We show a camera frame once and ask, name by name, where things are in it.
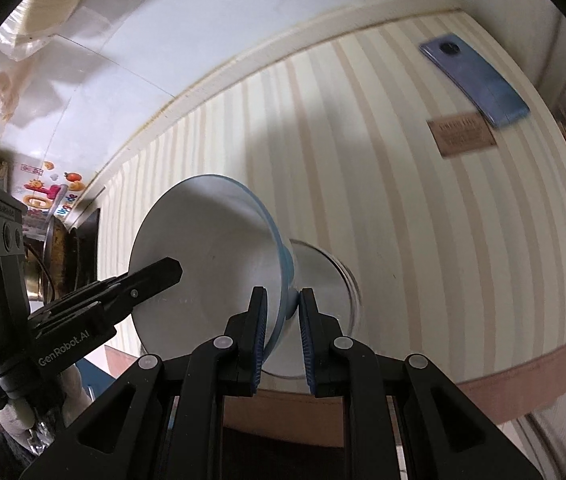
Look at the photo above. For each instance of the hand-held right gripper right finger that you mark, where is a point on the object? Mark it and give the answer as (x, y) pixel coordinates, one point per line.
(308, 340)

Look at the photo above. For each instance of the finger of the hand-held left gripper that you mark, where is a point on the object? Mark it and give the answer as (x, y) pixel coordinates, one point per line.
(148, 280)

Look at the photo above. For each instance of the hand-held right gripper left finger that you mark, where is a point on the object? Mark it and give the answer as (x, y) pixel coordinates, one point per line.
(259, 340)

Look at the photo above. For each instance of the white bowl with blue rim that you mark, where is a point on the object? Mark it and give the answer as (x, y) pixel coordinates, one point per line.
(203, 260)

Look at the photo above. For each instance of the plain white bowl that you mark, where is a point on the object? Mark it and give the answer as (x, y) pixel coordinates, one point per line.
(328, 280)

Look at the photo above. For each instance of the person's left hand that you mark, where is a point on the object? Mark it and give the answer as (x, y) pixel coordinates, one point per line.
(70, 387)

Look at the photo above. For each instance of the black glass cooktop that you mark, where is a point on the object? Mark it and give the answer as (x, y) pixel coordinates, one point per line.
(86, 245)

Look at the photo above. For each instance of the dark blue kitchen cabinet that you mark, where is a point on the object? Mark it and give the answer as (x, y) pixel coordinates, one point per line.
(95, 375)

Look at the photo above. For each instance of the striped cat print table mat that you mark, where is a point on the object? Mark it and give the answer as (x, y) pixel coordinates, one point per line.
(413, 260)

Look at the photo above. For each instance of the clear plastic bag with egg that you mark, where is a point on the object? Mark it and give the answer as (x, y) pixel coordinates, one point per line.
(3, 90)

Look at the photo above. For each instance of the small brown card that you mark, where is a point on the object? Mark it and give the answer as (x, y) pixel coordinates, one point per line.
(463, 137)

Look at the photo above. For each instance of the clear plastic bag with tofu block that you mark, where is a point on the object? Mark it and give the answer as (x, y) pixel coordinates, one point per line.
(58, 5)

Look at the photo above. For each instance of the blue smartphone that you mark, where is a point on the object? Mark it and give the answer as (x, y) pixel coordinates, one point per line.
(473, 85)

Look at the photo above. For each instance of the colourful wall sticker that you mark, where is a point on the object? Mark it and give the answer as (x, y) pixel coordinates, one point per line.
(48, 192)

